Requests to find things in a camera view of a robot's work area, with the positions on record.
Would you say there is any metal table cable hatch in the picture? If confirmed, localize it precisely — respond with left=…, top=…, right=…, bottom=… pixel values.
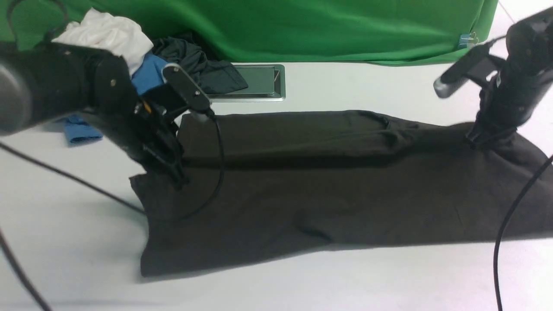
left=208, top=64, right=286, bottom=103

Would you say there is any crumpled dark teal shirt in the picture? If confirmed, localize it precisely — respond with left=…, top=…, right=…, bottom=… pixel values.
left=152, top=31, right=248, bottom=95

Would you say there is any black right camera cable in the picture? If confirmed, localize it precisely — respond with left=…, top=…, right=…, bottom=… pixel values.
left=493, top=155, right=553, bottom=311

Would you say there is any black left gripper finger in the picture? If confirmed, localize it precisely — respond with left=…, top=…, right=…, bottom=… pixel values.
left=166, top=162, right=190, bottom=190

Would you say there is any crumpled white shirt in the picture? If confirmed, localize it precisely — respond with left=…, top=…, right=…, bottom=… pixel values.
left=52, top=8, right=153, bottom=76

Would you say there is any blue binder clip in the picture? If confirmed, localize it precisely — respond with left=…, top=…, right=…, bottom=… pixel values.
left=458, top=32, right=479, bottom=50

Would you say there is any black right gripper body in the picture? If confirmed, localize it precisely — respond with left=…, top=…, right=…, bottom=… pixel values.
left=466, top=60, right=537, bottom=149

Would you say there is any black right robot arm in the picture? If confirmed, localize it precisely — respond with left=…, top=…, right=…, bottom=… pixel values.
left=466, top=8, right=553, bottom=148

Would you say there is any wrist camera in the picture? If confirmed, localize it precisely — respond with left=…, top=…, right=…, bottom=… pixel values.
left=162, top=63, right=216, bottom=122
left=434, top=43, right=506, bottom=99

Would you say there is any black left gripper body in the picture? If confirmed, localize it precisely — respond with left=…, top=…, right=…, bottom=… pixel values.
left=103, top=86, right=186, bottom=173

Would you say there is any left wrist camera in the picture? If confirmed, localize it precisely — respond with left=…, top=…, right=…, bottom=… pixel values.
left=162, top=63, right=216, bottom=122

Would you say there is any green backdrop cloth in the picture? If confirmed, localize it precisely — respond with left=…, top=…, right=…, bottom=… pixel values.
left=11, top=0, right=498, bottom=66

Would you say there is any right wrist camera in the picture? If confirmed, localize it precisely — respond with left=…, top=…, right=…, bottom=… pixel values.
left=434, top=43, right=506, bottom=99

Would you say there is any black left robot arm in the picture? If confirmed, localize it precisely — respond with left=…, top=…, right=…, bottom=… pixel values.
left=0, top=43, right=189, bottom=188

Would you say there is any dark gray long-sleeved shirt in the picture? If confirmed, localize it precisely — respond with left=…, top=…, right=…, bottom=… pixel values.
left=130, top=111, right=547, bottom=278

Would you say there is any crumpled blue shirt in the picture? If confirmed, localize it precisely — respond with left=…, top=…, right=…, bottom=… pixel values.
left=57, top=53, right=168, bottom=147

